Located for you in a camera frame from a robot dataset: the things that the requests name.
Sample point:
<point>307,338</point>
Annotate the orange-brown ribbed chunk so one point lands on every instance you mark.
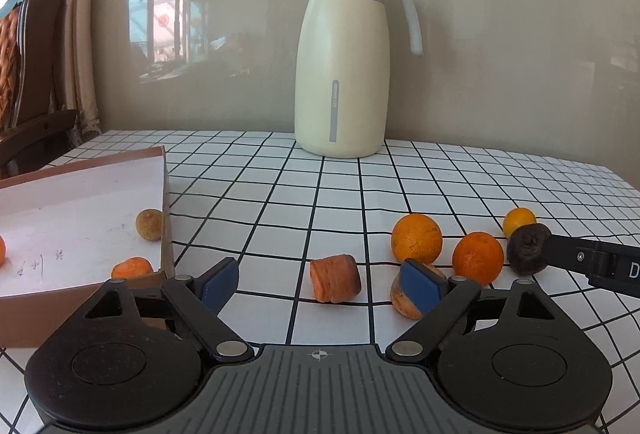
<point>131,268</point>
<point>335,281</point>

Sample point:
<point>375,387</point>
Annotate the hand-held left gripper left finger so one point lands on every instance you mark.
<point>222,284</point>

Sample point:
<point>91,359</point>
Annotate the blue cloth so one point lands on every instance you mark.
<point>11,6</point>

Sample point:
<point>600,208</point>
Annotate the dark wrinkled fruit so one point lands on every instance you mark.
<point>525,251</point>

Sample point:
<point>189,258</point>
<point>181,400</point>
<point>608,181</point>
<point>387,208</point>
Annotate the brown yellow-topped chunk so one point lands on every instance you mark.
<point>402,299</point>

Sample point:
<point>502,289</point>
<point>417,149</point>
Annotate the round orange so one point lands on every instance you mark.
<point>477,259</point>
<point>416,238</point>
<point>2,250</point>

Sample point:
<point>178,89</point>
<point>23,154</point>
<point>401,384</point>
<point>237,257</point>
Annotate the brown cardboard box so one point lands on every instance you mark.
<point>75,214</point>

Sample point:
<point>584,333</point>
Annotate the beige patterned curtain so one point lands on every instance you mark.
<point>75,13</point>

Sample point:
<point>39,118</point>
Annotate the cream thermos jug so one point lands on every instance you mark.
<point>340,63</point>

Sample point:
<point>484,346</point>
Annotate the white checked tablecloth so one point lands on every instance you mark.
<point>280,194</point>

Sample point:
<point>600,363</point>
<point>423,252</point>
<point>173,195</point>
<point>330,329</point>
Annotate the tan longan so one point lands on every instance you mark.
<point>149,225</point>

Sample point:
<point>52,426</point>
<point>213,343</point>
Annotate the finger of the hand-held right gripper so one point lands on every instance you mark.
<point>570,254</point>

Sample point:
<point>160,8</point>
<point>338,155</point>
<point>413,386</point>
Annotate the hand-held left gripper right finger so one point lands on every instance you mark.
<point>420,286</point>

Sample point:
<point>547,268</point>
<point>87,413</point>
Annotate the wooden sofa with orange cushion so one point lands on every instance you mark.
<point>42,63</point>

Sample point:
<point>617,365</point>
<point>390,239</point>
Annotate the small yellow-orange kumquat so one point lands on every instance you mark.
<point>519,220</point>

